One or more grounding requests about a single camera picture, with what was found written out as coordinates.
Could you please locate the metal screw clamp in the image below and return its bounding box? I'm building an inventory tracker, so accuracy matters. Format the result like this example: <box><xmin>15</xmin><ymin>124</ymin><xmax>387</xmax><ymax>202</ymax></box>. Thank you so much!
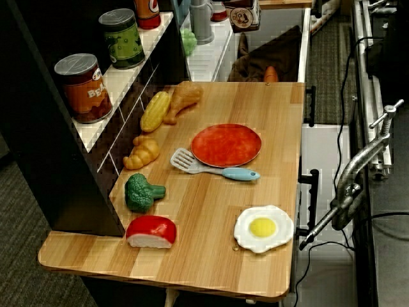
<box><xmin>298</xmin><ymin>98</ymin><xmax>405</xmax><ymax>251</ymax></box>

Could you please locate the grey spatula blue handle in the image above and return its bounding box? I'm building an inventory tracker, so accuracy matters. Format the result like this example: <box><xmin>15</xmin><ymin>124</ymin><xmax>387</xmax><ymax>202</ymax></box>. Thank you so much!
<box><xmin>169</xmin><ymin>147</ymin><xmax>261</xmax><ymax>182</ymax></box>

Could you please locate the thin black cable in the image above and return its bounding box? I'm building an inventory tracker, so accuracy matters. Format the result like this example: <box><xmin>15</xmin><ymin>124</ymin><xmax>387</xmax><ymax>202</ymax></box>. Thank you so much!
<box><xmin>331</xmin><ymin>36</ymin><xmax>386</xmax><ymax>193</ymax></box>
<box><xmin>293</xmin><ymin>211</ymin><xmax>409</xmax><ymax>297</ymax></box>

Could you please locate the brown cloth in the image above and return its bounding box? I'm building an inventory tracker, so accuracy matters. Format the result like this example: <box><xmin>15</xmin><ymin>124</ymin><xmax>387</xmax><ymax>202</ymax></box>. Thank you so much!
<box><xmin>227</xmin><ymin>25</ymin><xmax>304</xmax><ymax>83</ymax></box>

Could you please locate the white toy sink unit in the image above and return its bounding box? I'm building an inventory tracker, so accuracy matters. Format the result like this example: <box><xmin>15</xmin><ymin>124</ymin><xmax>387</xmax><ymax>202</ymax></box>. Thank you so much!
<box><xmin>184</xmin><ymin>6</ymin><xmax>313</xmax><ymax>84</ymax></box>

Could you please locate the orange beans can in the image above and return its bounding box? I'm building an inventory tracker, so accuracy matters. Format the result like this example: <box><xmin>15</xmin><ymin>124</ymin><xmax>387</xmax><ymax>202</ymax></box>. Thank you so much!
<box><xmin>54</xmin><ymin>52</ymin><xmax>113</xmax><ymax>124</ymax></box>

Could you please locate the black cabinet handle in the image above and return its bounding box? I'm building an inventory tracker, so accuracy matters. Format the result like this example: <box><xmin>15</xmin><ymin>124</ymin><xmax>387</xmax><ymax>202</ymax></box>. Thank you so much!
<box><xmin>302</xmin><ymin>85</ymin><xmax>318</xmax><ymax>127</ymax></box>
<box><xmin>297</xmin><ymin>169</ymin><xmax>320</xmax><ymax>238</ymax></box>

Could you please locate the aluminium profile rail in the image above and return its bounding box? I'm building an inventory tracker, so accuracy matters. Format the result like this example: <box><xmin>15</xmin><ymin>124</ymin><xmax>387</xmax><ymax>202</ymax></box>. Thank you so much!
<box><xmin>352</xmin><ymin>0</ymin><xmax>394</xmax><ymax>177</ymax></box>

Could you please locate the brown white milk box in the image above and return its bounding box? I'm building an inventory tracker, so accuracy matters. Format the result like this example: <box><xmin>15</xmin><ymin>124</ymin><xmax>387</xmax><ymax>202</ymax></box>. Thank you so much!
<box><xmin>223</xmin><ymin>0</ymin><xmax>262</xmax><ymax>34</ymax></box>

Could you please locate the green toy lettuce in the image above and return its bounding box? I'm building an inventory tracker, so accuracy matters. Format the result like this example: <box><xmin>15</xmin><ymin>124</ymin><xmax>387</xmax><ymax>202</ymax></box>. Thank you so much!
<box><xmin>179</xmin><ymin>28</ymin><xmax>198</xmax><ymax>57</ymax></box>

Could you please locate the white tiled shelf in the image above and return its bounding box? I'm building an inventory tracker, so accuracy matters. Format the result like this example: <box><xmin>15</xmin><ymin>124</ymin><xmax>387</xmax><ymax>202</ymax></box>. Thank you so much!
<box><xmin>71</xmin><ymin>12</ymin><xmax>175</xmax><ymax>153</ymax></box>

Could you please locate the red toy cheese wedge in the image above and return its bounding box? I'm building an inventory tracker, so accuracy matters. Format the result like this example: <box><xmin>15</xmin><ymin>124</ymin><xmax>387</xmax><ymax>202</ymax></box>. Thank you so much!
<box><xmin>125</xmin><ymin>214</ymin><xmax>178</xmax><ymax>250</ymax></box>

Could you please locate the black kitchen back panel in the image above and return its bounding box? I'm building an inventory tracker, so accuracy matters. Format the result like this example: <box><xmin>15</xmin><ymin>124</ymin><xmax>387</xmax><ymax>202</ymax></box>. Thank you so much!
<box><xmin>0</xmin><ymin>0</ymin><xmax>190</xmax><ymax>238</ymax></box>

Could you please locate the toy chicken drumstick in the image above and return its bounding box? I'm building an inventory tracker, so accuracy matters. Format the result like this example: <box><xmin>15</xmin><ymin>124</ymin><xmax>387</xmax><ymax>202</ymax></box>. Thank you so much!
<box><xmin>163</xmin><ymin>82</ymin><xmax>205</xmax><ymax>125</ymax></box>

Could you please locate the green toy broccoli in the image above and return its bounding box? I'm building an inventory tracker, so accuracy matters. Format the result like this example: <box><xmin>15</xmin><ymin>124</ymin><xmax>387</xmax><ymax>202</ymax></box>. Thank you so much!
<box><xmin>124</xmin><ymin>172</ymin><xmax>167</xmax><ymax>213</ymax></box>

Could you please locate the orange toy croissant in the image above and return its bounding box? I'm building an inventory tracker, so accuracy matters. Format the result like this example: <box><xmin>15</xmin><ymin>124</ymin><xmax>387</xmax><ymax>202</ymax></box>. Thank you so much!
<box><xmin>123</xmin><ymin>134</ymin><xmax>160</xmax><ymax>171</ymax></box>

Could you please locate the orange toy carrot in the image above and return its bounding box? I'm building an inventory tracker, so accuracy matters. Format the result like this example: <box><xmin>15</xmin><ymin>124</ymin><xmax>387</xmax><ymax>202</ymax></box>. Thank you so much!
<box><xmin>263</xmin><ymin>65</ymin><xmax>279</xmax><ymax>83</ymax></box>

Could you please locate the green peas can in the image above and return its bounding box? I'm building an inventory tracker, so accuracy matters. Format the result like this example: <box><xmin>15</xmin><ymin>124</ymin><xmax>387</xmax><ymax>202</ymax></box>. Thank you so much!
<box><xmin>98</xmin><ymin>8</ymin><xmax>146</xmax><ymax>70</ymax></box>

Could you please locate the yellow toy corn cob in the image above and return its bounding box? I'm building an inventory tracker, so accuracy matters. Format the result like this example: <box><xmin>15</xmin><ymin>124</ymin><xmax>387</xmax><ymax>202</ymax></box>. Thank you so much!
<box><xmin>140</xmin><ymin>91</ymin><xmax>172</xmax><ymax>133</ymax></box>

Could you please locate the tomato can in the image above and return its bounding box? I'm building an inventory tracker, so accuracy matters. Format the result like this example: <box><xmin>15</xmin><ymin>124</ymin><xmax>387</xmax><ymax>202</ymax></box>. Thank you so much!
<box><xmin>210</xmin><ymin>1</ymin><xmax>229</xmax><ymax>23</ymax></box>

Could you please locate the red round plate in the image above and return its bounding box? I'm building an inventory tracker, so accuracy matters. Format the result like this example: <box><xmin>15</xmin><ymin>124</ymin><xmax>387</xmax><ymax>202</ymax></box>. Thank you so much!
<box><xmin>190</xmin><ymin>123</ymin><xmax>263</xmax><ymax>168</ymax></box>

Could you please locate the red sauce bottle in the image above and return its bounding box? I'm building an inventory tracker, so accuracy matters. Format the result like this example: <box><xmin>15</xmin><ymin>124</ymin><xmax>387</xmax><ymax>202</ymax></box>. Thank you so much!
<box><xmin>134</xmin><ymin>0</ymin><xmax>162</xmax><ymax>30</ymax></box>

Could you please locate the grey toy faucet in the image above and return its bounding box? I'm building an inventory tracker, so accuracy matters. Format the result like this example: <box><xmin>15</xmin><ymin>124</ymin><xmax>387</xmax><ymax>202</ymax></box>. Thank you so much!
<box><xmin>189</xmin><ymin>0</ymin><xmax>216</xmax><ymax>45</ymax></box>

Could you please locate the toy fried egg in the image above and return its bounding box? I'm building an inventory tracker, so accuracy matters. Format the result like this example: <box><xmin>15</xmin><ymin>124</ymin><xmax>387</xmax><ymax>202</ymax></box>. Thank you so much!
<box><xmin>233</xmin><ymin>204</ymin><xmax>295</xmax><ymax>255</ymax></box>

